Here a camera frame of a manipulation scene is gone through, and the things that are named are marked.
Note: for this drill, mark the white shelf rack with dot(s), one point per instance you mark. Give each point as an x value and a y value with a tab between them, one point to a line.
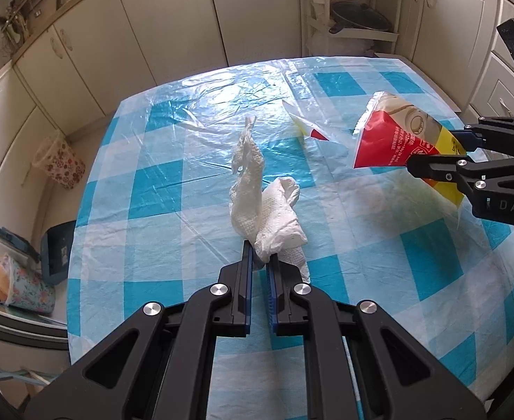
384	13

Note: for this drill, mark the floral bin with liner bag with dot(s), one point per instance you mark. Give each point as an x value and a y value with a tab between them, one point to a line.
20	284

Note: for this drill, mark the torn clear wrapper piece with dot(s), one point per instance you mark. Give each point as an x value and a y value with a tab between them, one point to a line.
314	124

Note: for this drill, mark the white tissue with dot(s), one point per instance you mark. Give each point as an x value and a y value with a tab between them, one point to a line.
274	223

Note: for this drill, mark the blue white checkered tablecloth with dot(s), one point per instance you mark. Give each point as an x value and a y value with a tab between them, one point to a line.
195	192

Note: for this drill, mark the cream cabinet with doors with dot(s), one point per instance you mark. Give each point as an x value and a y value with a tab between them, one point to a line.
174	30

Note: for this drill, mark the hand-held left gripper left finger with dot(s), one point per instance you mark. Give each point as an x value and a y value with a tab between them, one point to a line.
248	280

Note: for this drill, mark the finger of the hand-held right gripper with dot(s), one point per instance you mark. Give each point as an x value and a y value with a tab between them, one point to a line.
432	167
467	138

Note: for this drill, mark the cream cabinet with drawers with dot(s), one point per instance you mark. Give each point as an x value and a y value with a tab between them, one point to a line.
16	140

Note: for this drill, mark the red yellow snack bag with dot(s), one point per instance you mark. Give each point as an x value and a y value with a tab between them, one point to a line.
388	140

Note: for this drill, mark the black pan with lid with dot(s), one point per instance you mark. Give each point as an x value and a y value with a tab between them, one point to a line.
362	19

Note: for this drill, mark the cream cabinet beside rack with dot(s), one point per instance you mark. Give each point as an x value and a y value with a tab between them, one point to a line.
458	30

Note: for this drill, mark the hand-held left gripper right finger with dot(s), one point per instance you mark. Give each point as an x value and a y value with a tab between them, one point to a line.
272	288

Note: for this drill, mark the metal kitchenware rack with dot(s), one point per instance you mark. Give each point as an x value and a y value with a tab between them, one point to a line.
20	22

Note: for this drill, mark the light blue metal frame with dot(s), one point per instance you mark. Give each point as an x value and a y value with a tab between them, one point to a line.
16	374

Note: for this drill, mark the small floral wastebasket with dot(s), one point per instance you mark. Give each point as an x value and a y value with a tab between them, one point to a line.
62	164

